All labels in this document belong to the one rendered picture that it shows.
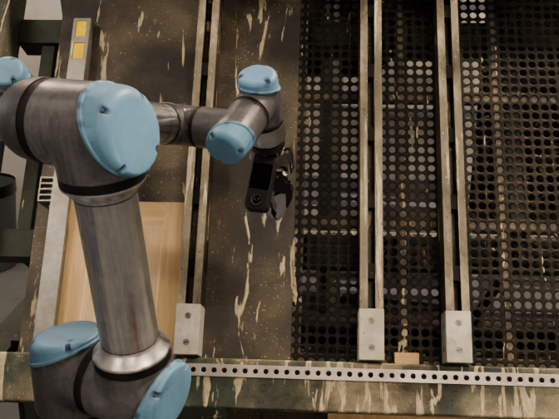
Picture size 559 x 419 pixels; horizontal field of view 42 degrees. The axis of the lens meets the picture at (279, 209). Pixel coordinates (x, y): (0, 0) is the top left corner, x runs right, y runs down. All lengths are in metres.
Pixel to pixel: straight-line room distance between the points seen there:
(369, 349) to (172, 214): 0.62
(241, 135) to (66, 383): 0.49
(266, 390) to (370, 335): 0.29
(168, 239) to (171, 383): 0.88
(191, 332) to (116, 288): 0.82
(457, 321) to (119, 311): 1.02
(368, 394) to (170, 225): 0.67
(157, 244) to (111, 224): 0.98
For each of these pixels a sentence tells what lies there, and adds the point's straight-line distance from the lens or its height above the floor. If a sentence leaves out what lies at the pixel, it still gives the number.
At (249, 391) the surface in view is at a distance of 1.84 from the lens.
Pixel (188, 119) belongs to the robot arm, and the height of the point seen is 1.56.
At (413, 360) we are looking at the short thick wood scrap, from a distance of 1.89.
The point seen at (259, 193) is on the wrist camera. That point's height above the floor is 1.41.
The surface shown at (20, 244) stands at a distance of 2.13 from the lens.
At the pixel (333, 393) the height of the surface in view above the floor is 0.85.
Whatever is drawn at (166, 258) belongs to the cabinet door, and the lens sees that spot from 1.95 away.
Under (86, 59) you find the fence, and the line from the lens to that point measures 2.20.
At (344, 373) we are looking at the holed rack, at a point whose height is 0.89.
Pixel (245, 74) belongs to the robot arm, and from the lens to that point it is 1.36.
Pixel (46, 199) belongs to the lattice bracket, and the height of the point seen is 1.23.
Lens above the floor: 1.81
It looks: 18 degrees down
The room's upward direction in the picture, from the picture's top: straight up
